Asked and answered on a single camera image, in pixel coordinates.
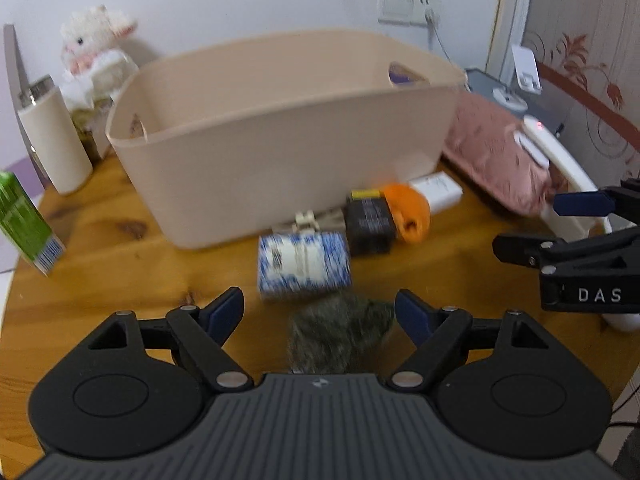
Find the white phone stand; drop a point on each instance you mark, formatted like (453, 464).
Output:
(526, 76)

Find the white plush lamb toy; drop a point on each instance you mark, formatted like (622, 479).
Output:
(95, 66)

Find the blue white patterned box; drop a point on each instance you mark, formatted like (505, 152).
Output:
(302, 264)

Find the grey furry object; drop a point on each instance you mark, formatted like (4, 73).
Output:
(338, 334)

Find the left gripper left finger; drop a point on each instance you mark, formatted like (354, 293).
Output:
(133, 386)

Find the black box yellow top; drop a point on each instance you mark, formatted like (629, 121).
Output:
(370, 227)

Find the beige plastic storage basket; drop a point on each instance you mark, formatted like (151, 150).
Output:
(226, 141)

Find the white charger handle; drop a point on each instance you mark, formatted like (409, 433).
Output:
(572, 228)

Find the beige hair claw clip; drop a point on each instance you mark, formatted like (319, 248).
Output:
(307, 221)

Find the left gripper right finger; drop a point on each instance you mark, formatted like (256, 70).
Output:
(505, 385)

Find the green drink carton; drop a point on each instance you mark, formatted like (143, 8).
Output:
(25, 228)

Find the orange bag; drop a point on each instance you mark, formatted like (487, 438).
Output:
(410, 211)

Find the white wall switch socket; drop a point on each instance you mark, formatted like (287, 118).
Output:
(419, 13)

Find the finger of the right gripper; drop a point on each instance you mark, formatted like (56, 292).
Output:
(623, 202)
(536, 251)

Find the white blue soap box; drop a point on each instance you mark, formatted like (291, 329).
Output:
(441, 191)

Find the pink hot water bag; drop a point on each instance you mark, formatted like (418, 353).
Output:
(481, 143)

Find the white thermos bottle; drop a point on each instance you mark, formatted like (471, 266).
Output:
(50, 130)

